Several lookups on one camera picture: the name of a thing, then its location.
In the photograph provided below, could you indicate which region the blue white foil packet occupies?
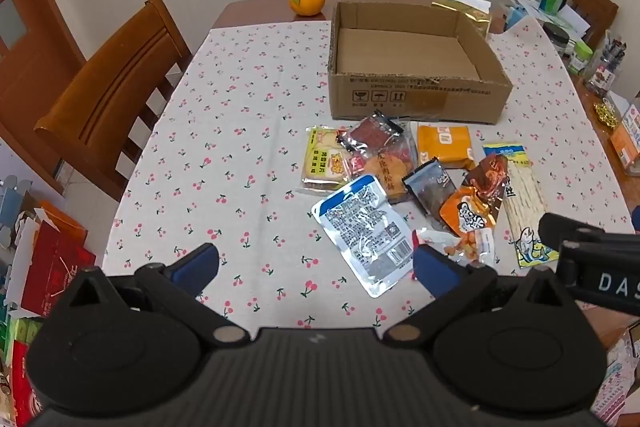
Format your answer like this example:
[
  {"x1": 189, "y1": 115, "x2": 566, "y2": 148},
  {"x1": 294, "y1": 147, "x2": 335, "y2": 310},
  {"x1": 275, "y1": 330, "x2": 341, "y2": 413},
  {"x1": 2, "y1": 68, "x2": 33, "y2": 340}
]
[{"x1": 311, "y1": 174, "x2": 416, "y2": 298}]

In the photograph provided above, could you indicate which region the orange white box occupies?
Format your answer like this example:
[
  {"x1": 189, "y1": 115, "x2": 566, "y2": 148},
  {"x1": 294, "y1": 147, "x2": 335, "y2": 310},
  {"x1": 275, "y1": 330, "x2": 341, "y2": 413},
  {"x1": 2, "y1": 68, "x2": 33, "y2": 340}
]
[{"x1": 609, "y1": 104, "x2": 640, "y2": 168}]

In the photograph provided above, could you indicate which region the small blue carton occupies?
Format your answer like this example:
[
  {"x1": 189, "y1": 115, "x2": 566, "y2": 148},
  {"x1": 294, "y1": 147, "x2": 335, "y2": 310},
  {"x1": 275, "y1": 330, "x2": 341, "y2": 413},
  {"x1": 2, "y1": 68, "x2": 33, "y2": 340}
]
[{"x1": 504, "y1": 4, "x2": 531, "y2": 32}]

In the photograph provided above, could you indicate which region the yellow cracker packet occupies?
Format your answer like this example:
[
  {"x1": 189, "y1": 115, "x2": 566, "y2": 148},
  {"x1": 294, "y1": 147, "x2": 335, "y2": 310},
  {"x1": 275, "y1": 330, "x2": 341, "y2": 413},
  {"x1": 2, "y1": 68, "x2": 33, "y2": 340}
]
[{"x1": 299, "y1": 125, "x2": 353, "y2": 194}]

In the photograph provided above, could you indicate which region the long yellow fish strip packet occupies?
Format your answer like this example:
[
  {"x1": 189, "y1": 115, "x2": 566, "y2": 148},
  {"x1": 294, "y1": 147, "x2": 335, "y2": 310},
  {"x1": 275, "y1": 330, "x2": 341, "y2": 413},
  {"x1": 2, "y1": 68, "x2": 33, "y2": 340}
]
[{"x1": 482, "y1": 143, "x2": 560, "y2": 269}]

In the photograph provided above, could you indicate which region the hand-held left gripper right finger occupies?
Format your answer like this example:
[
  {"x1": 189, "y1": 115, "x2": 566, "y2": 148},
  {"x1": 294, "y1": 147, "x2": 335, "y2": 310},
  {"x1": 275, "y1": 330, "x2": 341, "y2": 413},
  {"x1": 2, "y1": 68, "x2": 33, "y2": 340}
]
[{"x1": 382, "y1": 244, "x2": 572, "y2": 351}]

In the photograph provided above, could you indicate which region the cardboard box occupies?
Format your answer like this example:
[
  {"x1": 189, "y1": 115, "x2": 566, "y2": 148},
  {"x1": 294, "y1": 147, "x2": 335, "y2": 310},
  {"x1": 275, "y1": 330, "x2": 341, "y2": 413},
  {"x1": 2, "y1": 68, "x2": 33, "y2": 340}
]
[{"x1": 327, "y1": 1, "x2": 514, "y2": 126}]

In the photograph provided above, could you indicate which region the clear red jerky packet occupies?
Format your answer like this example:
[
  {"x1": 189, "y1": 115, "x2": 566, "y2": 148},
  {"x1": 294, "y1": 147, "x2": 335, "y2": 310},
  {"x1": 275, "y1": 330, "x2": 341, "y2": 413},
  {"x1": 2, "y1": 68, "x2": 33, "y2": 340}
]
[{"x1": 337, "y1": 109, "x2": 406, "y2": 158}]

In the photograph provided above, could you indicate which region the blue white carton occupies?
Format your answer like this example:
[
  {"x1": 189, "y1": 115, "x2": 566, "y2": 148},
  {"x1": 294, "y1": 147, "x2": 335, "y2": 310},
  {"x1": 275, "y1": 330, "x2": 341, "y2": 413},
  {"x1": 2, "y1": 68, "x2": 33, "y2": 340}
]
[{"x1": 0, "y1": 176, "x2": 34, "y2": 249}]

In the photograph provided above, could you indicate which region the clear rice cracker packet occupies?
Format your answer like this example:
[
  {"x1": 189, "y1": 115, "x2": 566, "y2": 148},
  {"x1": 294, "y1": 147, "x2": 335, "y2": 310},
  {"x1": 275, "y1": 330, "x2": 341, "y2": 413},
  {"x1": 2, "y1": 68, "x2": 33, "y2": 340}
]
[{"x1": 350, "y1": 141, "x2": 418, "y2": 205}]

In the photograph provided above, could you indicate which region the small dark snack packet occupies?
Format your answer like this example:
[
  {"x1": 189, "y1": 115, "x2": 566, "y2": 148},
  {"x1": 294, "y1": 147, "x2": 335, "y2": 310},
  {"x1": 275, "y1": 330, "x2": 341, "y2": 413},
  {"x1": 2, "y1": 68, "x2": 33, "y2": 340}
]
[{"x1": 401, "y1": 158, "x2": 458, "y2": 222}]

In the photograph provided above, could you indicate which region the clear jar of pens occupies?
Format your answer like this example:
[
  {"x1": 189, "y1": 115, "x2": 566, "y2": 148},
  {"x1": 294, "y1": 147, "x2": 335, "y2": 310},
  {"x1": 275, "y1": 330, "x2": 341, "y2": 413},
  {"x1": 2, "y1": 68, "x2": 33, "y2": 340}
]
[{"x1": 582, "y1": 34, "x2": 628, "y2": 98}]

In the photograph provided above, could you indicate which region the cherry print tablecloth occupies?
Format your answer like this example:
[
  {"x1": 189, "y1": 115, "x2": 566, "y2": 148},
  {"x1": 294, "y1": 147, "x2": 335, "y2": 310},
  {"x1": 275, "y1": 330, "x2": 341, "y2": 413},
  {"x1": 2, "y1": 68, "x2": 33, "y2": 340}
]
[{"x1": 101, "y1": 18, "x2": 633, "y2": 333}]

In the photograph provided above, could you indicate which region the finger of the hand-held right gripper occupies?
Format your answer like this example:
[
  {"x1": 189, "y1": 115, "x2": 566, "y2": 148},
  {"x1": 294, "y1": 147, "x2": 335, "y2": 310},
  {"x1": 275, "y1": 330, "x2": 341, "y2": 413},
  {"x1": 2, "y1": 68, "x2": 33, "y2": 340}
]
[{"x1": 537, "y1": 213, "x2": 608, "y2": 254}]

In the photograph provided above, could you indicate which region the green lidded jar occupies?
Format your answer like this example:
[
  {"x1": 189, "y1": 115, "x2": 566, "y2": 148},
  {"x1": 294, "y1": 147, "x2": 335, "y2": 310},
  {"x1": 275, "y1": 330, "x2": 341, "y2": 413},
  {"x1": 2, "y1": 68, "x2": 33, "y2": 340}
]
[{"x1": 569, "y1": 41, "x2": 594, "y2": 75}]

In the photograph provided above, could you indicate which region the brown wooden door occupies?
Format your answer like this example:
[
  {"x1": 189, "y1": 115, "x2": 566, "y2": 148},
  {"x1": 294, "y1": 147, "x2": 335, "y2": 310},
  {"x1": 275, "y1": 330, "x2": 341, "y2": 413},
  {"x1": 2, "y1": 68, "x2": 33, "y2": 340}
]
[{"x1": 0, "y1": 0, "x2": 87, "y2": 170}]

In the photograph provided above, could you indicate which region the red white box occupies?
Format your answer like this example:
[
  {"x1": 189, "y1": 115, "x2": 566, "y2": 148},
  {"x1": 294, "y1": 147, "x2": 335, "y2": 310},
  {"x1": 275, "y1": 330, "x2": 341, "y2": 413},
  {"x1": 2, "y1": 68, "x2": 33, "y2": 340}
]
[{"x1": 9, "y1": 341, "x2": 47, "y2": 427}]

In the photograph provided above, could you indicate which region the red gift box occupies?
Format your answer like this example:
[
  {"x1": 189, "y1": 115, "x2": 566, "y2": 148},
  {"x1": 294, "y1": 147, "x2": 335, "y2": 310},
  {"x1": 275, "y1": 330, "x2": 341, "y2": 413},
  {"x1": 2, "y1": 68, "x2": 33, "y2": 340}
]
[{"x1": 7, "y1": 221, "x2": 97, "y2": 319}]

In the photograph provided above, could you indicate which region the orange paper bag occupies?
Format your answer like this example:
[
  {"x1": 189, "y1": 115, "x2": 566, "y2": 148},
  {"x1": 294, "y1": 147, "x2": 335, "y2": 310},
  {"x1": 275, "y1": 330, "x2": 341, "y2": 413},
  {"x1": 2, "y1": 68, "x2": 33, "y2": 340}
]
[{"x1": 36, "y1": 201, "x2": 89, "y2": 249}]

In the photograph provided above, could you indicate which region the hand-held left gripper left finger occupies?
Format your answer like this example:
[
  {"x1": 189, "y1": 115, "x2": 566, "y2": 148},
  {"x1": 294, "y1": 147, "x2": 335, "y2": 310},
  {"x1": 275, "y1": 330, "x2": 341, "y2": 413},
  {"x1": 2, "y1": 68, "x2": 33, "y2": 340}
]
[{"x1": 65, "y1": 243, "x2": 251, "y2": 349}]

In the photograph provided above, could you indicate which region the green box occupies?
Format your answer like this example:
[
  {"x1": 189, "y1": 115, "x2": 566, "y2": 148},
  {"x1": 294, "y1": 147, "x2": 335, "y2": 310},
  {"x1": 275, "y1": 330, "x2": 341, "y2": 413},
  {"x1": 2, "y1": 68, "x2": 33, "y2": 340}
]
[{"x1": 0, "y1": 317, "x2": 43, "y2": 360}]

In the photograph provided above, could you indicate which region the pile of white papers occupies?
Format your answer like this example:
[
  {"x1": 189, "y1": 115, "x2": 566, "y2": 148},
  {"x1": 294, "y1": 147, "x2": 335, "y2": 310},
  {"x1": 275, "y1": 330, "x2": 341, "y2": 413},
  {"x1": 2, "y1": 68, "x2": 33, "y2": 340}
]
[{"x1": 505, "y1": 0, "x2": 592, "y2": 36}]

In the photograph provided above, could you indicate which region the wooden chair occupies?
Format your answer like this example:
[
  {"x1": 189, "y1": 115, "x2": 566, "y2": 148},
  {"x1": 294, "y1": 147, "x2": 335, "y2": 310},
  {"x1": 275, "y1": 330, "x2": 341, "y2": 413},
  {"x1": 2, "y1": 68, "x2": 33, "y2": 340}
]
[
  {"x1": 562, "y1": 0, "x2": 620, "y2": 52},
  {"x1": 34, "y1": 0, "x2": 193, "y2": 202}
]

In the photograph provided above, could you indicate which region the gold ornament cluster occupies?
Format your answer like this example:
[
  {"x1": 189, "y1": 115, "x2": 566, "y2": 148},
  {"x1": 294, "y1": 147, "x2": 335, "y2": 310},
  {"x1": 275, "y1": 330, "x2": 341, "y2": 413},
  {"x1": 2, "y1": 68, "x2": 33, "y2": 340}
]
[{"x1": 593, "y1": 99, "x2": 619, "y2": 128}]

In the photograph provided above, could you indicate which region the dark lidded jar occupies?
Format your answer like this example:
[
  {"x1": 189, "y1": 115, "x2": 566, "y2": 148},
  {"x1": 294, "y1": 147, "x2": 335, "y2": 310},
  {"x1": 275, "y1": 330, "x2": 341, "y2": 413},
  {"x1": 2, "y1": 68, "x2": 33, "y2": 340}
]
[{"x1": 543, "y1": 23, "x2": 572, "y2": 58}]

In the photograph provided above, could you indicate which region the brown orange snack packet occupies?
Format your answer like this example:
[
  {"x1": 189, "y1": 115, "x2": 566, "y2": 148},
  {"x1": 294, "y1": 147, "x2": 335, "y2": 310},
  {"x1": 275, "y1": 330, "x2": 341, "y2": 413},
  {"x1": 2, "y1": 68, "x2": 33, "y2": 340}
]
[{"x1": 439, "y1": 153, "x2": 511, "y2": 269}]

